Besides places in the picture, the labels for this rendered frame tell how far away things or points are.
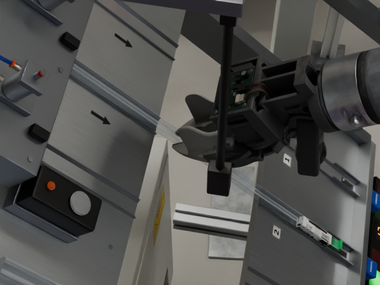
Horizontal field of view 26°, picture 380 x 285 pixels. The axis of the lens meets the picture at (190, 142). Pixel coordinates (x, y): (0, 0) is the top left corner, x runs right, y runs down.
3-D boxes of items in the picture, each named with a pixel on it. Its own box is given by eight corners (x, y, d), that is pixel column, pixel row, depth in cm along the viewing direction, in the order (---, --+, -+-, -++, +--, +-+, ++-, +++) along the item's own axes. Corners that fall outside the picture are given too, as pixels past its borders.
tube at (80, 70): (334, 242, 113) (340, 241, 113) (333, 251, 113) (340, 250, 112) (40, 41, 87) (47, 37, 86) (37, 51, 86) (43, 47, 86)
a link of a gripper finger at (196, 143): (150, 124, 94) (217, 103, 89) (180, 151, 98) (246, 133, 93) (145, 146, 92) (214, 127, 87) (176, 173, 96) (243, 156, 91)
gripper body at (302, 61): (215, 65, 90) (314, 38, 83) (255, 108, 96) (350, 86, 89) (203, 122, 86) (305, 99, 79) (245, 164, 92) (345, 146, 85)
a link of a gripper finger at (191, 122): (159, 91, 96) (224, 78, 91) (188, 119, 100) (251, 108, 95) (152, 113, 95) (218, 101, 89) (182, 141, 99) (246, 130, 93)
